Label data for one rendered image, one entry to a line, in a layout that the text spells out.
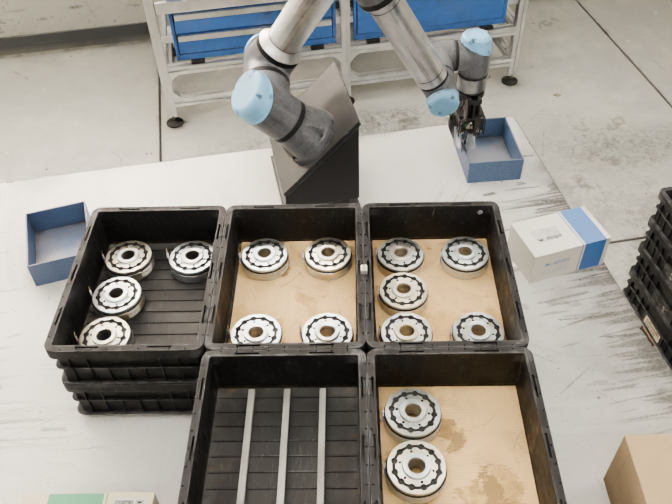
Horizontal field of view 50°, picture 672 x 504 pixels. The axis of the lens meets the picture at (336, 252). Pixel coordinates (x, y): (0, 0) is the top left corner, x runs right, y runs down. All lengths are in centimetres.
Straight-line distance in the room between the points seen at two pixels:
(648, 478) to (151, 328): 97
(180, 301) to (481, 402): 66
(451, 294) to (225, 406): 53
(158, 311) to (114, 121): 219
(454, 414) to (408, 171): 88
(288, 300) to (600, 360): 69
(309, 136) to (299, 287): 40
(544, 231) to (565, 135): 173
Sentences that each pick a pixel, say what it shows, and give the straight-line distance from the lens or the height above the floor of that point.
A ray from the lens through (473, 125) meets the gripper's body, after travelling 197.
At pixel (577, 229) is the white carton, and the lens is 182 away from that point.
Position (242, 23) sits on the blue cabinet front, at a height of 46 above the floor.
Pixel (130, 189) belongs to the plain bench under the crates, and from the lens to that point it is 210.
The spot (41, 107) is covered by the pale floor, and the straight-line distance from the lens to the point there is 391.
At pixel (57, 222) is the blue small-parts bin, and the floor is 72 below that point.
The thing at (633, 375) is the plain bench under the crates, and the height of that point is 70.
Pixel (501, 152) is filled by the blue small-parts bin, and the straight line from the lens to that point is 215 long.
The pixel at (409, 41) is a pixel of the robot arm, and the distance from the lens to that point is 163.
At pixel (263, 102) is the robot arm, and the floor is 106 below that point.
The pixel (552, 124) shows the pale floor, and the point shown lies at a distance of 355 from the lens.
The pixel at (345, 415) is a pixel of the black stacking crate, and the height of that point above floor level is 83.
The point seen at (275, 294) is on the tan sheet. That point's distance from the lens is 156.
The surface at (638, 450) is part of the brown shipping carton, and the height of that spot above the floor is 86.
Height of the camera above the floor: 199
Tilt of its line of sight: 45 degrees down
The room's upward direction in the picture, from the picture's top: 2 degrees counter-clockwise
